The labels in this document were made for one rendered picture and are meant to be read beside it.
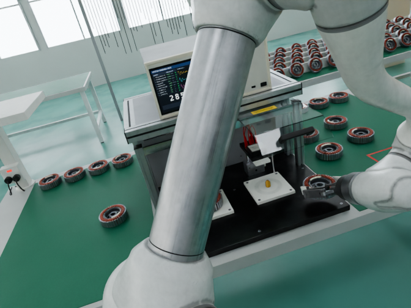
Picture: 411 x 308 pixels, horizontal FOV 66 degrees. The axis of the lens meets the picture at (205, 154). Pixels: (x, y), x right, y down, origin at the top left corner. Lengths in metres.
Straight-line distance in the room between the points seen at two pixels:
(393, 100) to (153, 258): 0.50
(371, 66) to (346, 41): 0.07
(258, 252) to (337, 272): 0.98
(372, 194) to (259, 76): 0.61
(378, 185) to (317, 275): 1.21
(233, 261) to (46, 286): 0.62
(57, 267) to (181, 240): 0.82
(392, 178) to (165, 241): 0.51
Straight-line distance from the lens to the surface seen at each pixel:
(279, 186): 1.24
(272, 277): 1.94
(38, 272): 1.32
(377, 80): 0.60
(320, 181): 1.18
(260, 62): 1.20
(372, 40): 0.54
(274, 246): 1.06
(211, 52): 0.51
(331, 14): 0.50
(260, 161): 1.22
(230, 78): 0.51
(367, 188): 0.83
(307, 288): 1.90
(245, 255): 1.04
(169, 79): 1.12
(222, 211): 1.16
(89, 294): 1.13
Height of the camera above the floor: 1.51
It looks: 28 degrees down
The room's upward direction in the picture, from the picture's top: 13 degrees counter-clockwise
